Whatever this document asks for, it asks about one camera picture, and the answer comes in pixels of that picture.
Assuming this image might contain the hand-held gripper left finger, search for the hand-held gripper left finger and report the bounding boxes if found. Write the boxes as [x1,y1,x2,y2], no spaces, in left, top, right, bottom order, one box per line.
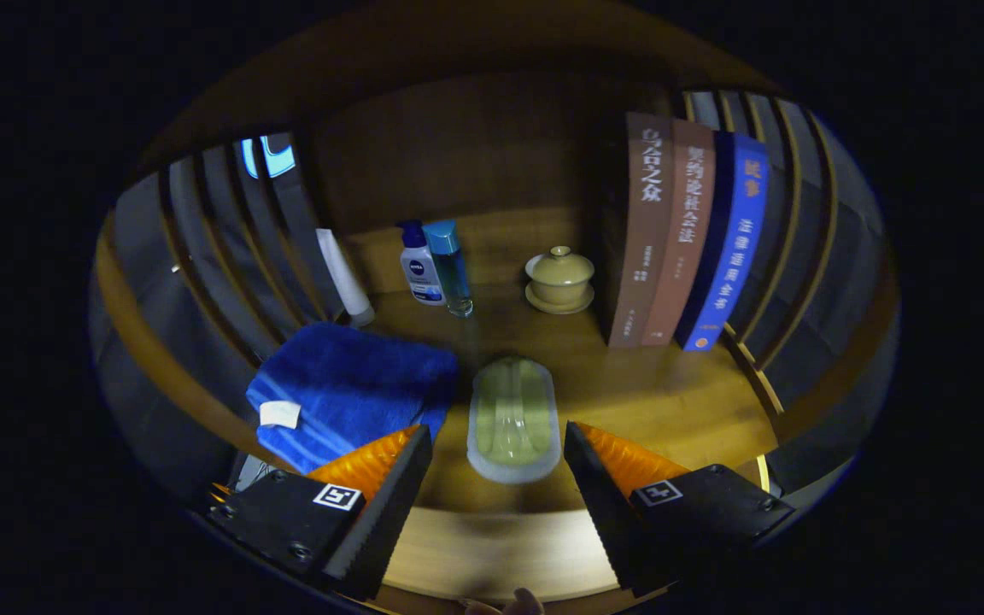
[206,425,433,601]

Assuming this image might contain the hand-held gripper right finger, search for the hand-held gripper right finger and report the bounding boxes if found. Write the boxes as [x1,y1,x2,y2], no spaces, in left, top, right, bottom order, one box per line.
[564,420,796,599]

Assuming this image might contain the pale green scrub brush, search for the pale green scrub brush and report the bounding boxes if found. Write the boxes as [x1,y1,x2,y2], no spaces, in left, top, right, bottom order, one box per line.
[466,357,562,485]

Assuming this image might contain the wooden countertop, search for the wooden countertop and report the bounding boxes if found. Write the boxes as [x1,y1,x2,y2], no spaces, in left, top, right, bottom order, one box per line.
[227,205,779,603]

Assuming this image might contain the wooden cabinet with slatted hutch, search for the wooden cabinet with slatted hutch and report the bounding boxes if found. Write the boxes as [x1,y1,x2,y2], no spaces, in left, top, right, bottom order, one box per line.
[91,17,901,612]

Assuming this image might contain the blue folded towel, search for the blue folded towel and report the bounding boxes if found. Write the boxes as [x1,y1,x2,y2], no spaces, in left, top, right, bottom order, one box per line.
[245,321,460,476]

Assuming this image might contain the beige lidded tea cup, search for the beige lidded tea cup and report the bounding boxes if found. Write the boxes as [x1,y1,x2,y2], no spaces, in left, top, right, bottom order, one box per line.
[524,246,596,315]

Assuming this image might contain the white lotion bottle blue cap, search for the white lotion bottle blue cap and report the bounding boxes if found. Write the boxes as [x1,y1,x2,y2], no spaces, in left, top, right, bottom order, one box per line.
[397,220,447,307]

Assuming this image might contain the white tube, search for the white tube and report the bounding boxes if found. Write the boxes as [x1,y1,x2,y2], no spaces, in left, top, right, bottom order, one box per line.
[315,227,376,328]

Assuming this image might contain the teal clear bottle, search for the teal clear bottle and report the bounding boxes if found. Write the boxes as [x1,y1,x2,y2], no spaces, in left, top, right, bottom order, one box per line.
[422,220,475,318]

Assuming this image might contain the dark brown book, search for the dark brown book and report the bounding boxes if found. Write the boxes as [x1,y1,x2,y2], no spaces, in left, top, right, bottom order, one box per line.
[603,111,675,349]

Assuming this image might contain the reddish brown book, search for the reddish brown book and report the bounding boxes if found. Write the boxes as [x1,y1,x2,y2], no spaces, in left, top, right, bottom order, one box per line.
[641,119,718,348]

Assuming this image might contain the blue book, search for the blue book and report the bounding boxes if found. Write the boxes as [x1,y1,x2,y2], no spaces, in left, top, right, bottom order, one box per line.
[676,131,771,352]

